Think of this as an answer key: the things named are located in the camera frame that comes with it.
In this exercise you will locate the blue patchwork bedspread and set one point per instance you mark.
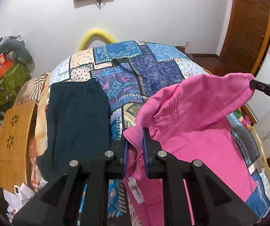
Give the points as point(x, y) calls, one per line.
point(130, 73)

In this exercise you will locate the white papers pile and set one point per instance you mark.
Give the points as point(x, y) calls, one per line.
point(21, 195)

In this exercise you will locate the yellow curved tube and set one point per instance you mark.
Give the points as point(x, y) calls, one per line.
point(93, 35)

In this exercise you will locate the striped orange pillow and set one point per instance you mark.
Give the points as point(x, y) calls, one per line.
point(36, 89)

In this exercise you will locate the green bag with clutter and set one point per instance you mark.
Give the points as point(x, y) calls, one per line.
point(13, 75)

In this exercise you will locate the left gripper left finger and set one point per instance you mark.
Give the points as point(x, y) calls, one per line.
point(77, 194)

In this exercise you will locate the grey stuffed pillow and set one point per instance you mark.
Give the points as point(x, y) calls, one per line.
point(18, 52)

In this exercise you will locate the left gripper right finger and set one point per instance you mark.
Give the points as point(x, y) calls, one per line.
point(193, 194)

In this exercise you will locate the dark navy folded garment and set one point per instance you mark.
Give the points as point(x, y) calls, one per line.
point(78, 125)

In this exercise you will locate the pink pants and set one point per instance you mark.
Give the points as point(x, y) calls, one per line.
point(189, 120)

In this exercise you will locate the brown wooden door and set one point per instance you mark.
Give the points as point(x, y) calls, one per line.
point(247, 37)

